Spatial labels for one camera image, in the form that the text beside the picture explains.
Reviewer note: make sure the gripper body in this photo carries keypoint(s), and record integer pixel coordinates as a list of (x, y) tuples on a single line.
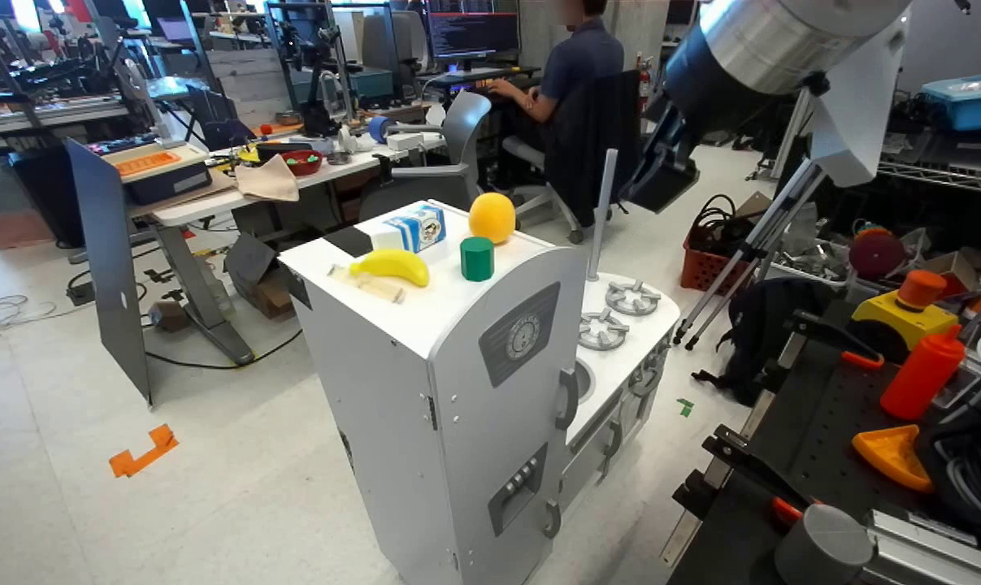
[(685, 89)]

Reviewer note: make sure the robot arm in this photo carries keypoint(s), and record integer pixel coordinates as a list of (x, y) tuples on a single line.
[(791, 41)]

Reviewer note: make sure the toy fridge door with clock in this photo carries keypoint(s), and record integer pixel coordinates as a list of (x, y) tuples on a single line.
[(498, 390)]

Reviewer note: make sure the toy oven door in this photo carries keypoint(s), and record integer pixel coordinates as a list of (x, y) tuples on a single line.
[(588, 463)]

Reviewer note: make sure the toy fridge door with dispenser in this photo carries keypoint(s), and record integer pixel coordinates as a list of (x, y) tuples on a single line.
[(531, 552)]

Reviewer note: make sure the red fire extinguisher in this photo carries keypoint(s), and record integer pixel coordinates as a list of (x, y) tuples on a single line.
[(644, 85)]

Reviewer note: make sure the person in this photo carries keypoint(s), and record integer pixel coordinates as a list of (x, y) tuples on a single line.
[(579, 65)]

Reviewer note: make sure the office chair with dark jacket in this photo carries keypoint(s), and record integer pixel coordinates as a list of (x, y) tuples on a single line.
[(588, 146)]

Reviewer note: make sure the toy stove burner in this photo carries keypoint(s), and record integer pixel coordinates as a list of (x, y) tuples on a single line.
[(632, 297), (603, 330)]

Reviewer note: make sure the monitor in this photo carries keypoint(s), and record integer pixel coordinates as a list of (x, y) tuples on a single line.
[(472, 34)]

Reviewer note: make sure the yellow toy lemon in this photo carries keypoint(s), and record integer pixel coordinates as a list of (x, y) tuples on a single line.
[(492, 218)]

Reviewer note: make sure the grey office chair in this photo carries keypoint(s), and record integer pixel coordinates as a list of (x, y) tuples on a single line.
[(453, 175)]

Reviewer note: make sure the dark red disc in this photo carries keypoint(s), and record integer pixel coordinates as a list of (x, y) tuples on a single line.
[(876, 253)]

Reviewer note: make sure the black backpack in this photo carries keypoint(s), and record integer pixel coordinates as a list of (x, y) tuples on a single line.
[(762, 333)]

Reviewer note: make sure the toy stove knob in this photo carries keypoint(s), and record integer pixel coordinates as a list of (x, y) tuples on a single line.
[(661, 351), (644, 380)]

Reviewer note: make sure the green cylinder block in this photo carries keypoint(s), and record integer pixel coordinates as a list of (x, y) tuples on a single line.
[(477, 260)]

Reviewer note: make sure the blue plastic bin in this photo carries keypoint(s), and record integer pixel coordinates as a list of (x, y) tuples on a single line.
[(974, 101)]

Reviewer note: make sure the black clamp with orange grip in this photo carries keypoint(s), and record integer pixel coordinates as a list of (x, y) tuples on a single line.
[(750, 471), (835, 337)]

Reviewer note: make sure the white and blue carton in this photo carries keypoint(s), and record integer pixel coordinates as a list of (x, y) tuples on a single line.
[(413, 229)]

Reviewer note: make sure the toy kitchen sink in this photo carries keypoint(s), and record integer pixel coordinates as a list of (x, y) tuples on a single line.
[(584, 380)]

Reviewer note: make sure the blue tape roll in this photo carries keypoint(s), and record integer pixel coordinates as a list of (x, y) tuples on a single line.
[(376, 130)]

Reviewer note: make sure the yellow emergency stop button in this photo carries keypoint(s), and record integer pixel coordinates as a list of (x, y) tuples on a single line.
[(905, 317)]

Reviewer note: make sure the yellow toy banana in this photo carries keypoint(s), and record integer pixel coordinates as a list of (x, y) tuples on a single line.
[(392, 265)]

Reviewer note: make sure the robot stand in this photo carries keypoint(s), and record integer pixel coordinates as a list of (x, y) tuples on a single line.
[(815, 422)]

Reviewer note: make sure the white toy kitchen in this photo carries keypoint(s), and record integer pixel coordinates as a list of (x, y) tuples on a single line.
[(425, 341)]

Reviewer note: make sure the orange squeeze bottle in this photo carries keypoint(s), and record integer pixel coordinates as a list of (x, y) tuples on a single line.
[(921, 374)]

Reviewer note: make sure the red bowl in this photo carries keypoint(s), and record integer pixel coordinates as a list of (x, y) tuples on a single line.
[(303, 162)]

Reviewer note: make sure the orange plastic wedge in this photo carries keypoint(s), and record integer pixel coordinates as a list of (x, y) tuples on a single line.
[(892, 455)]

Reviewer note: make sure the beige cloth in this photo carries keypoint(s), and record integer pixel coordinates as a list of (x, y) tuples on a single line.
[(269, 180)]

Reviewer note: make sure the cardboard box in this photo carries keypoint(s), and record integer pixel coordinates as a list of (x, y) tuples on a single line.
[(266, 296)]

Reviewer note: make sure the grey cylinder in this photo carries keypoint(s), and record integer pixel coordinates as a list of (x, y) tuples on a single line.
[(823, 544)]

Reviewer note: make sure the white desk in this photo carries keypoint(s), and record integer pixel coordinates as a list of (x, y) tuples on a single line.
[(206, 207)]

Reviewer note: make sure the beige and navy box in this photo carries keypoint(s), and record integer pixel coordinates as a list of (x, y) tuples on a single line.
[(161, 175)]

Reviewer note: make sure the dark grey standing panel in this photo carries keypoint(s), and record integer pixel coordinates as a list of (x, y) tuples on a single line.
[(112, 268)]

